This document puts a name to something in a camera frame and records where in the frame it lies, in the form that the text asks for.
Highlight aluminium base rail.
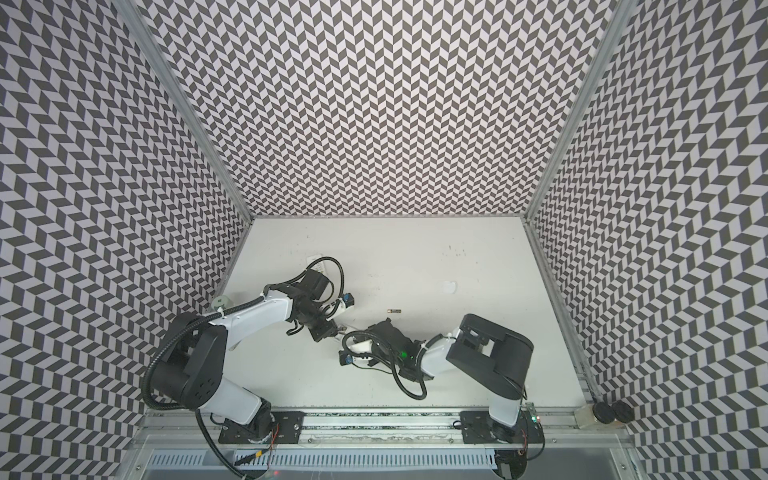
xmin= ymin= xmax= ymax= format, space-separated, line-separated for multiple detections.
xmin=128 ymin=406 xmax=634 ymax=453

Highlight aluminium corner post right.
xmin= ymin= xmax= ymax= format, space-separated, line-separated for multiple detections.
xmin=524 ymin=0 xmax=637 ymax=223

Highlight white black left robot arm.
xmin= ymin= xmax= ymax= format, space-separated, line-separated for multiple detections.
xmin=140 ymin=268 xmax=355 ymax=443

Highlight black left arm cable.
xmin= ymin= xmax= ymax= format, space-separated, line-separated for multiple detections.
xmin=284 ymin=256 xmax=346 ymax=337

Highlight white remote green buttons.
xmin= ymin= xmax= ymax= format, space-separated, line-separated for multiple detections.
xmin=307 ymin=255 xmax=324 ymax=271

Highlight clear glass jar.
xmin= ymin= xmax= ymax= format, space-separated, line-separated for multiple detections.
xmin=210 ymin=295 xmax=233 ymax=311

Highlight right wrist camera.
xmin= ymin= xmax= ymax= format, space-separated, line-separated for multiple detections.
xmin=338 ymin=340 xmax=373 ymax=366

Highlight aluminium corner post left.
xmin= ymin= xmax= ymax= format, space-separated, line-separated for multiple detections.
xmin=112 ymin=0 xmax=253 ymax=223

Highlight white battery cover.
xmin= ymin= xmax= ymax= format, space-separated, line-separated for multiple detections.
xmin=443 ymin=281 xmax=458 ymax=295

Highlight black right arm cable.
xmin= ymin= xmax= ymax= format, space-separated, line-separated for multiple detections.
xmin=341 ymin=329 xmax=457 ymax=401

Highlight aluminium corner post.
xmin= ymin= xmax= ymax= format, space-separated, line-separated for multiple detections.
xmin=524 ymin=0 xmax=637 ymax=223
xmin=112 ymin=0 xmax=253 ymax=223

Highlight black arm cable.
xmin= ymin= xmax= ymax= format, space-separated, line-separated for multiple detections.
xmin=284 ymin=256 xmax=346 ymax=337
xmin=341 ymin=329 xmax=457 ymax=401

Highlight black round knob pair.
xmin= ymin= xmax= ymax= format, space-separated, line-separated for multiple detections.
xmin=592 ymin=400 xmax=636 ymax=425

